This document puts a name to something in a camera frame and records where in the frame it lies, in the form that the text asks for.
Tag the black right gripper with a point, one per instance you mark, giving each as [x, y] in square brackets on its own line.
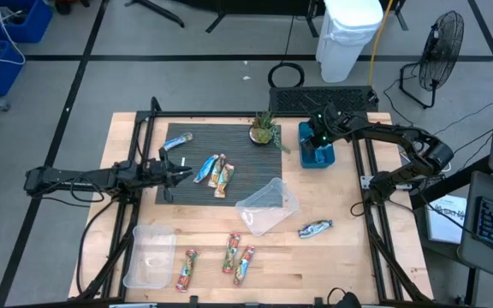
[330, 124]

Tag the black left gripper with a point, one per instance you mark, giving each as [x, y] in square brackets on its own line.
[156, 173]

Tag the chocolate chip granola bar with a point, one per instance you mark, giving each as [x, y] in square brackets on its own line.
[244, 265]
[187, 270]
[231, 253]

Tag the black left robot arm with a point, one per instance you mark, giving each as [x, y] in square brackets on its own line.
[79, 177]

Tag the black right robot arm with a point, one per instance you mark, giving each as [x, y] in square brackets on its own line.
[400, 137]

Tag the teal plastic bin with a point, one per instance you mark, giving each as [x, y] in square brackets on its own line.
[304, 162]

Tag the black perforated case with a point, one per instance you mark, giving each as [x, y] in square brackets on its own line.
[289, 99]

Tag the potted succulent plant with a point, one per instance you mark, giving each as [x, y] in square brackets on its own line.
[263, 130]

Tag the dark striped placemat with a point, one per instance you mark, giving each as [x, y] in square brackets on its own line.
[229, 145]

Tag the clear plastic container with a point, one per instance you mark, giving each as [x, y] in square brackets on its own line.
[150, 256]

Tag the white trash bin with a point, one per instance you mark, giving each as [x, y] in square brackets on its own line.
[345, 38]

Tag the white printed sign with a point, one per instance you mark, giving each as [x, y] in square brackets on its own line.
[443, 222]

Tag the black floor fan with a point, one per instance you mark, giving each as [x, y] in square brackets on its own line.
[439, 47]

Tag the black partition curtain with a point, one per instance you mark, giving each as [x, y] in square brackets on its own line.
[161, 13]

